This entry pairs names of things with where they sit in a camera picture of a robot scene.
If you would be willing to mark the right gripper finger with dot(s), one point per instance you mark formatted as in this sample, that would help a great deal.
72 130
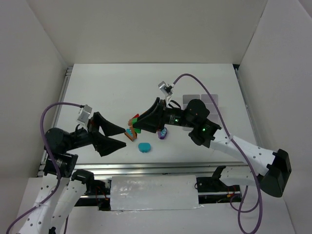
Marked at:
153 113
147 124

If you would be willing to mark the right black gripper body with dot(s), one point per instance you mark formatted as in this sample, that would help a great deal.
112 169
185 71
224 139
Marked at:
161 116

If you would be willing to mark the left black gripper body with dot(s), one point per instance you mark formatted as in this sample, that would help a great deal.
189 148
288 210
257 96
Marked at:
94 134

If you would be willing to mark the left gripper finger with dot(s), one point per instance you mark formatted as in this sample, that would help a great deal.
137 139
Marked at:
108 128
105 145

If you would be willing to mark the green rectangular lego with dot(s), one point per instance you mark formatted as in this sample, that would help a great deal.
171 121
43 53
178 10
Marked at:
131 124

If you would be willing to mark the teal stepped lego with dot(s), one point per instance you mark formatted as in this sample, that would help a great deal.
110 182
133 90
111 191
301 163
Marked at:
129 133

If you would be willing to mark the brown lego plate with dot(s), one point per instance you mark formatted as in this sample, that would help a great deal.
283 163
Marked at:
134 136

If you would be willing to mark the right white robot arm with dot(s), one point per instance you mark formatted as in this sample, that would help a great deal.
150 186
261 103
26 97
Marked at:
268 169

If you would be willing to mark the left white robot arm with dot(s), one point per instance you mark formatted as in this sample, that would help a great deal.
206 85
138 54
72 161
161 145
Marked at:
63 185

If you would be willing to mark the purple oval flower lego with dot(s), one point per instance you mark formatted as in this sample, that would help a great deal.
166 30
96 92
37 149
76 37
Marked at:
162 133

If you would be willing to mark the teal rounded lego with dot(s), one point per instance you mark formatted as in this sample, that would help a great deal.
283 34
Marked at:
144 147

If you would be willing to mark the white divided container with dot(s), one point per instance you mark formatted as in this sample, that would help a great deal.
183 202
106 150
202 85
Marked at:
213 116

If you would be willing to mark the white foil sheet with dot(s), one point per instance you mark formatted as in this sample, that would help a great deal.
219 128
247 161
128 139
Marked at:
142 193

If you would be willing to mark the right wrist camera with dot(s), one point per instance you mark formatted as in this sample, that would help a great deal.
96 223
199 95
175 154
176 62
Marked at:
167 90

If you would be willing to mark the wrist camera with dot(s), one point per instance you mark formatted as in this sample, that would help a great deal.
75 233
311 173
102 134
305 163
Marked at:
84 114
167 90

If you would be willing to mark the aluminium front rail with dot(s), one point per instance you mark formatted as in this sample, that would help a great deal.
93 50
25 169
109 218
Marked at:
153 169

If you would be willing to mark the aluminium rail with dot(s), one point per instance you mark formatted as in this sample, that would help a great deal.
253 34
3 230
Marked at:
247 105
153 169
62 95

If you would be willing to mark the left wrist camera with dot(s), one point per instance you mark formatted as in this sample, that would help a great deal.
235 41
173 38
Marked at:
84 114

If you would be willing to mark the left aluminium rail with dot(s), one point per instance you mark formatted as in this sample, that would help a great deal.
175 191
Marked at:
62 95

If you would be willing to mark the right aluminium rail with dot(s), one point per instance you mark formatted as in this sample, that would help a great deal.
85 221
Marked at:
247 105

